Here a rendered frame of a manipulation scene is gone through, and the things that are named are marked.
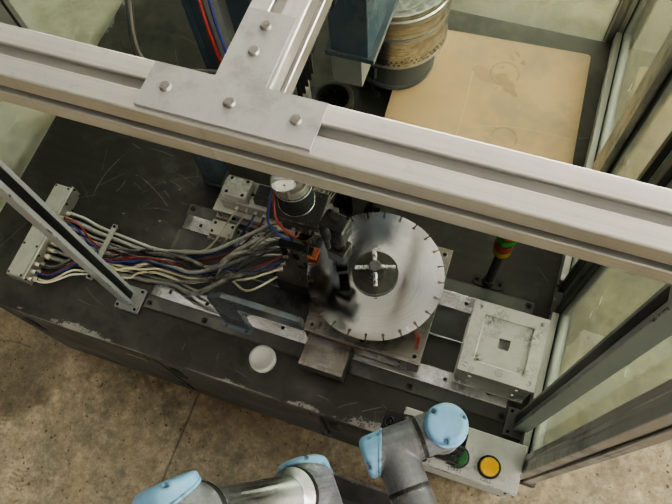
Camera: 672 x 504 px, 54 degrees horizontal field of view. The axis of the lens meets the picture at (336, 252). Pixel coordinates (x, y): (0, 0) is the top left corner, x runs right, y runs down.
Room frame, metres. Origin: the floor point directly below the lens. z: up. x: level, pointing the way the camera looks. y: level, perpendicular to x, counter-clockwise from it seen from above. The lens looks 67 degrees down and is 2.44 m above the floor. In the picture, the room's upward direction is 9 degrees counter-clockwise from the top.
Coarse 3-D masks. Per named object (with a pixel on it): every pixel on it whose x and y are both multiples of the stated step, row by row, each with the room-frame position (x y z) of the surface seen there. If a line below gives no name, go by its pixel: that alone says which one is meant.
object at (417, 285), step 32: (352, 224) 0.70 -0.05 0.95; (384, 224) 0.69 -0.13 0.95; (320, 256) 0.63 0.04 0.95; (352, 256) 0.62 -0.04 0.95; (416, 256) 0.59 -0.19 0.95; (320, 288) 0.55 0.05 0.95; (352, 288) 0.53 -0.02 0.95; (416, 288) 0.51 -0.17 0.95; (352, 320) 0.46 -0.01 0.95; (384, 320) 0.44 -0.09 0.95; (416, 320) 0.43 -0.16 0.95
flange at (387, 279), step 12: (372, 252) 0.61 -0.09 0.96; (360, 264) 0.59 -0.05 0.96; (384, 264) 0.58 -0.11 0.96; (396, 264) 0.57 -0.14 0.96; (360, 276) 0.56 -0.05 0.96; (372, 276) 0.55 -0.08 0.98; (384, 276) 0.55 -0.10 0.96; (396, 276) 0.54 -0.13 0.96; (360, 288) 0.53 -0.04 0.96; (372, 288) 0.52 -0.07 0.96; (384, 288) 0.52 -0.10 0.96
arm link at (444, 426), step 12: (432, 408) 0.18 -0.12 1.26; (444, 408) 0.18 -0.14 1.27; (456, 408) 0.17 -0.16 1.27; (420, 420) 0.17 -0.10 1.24; (432, 420) 0.16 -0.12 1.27; (444, 420) 0.16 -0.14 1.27; (456, 420) 0.15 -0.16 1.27; (432, 432) 0.14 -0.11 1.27; (444, 432) 0.14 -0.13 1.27; (456, 432) 0.13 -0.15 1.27; (432, 444) 0.12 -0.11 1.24; (444, 444) 0.12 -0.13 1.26; (456, 444) 0.12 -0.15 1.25
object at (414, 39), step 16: (400, 0) 1.29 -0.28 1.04; (416, 0) 1.29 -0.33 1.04; (432, 0) 1.24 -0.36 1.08; (448, 0) 1.23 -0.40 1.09; (400, 16) 1.18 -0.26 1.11; (416, 16) 1.18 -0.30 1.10; (432, 16) 1.19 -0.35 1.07; (448, 16) 1.26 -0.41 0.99; (400, 32) 1.18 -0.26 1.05; (416, 32) 1.18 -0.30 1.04; (432, 32) 1.20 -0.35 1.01; (384, 48) 1.19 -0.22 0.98; (400, 48) 1.18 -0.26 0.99; (416, 48) 1.18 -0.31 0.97; (432, 48) 1.20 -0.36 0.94; (384, 64) 1.20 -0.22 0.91; (400, 64) 1.18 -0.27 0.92; (416, 64) 1.18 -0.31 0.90; (432, 64) 1.27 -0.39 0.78; (368, 80) 1.26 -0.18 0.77; (384, 80) 1.23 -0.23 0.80; (400, 80) 1.21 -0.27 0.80; (416, 80) 1.22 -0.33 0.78
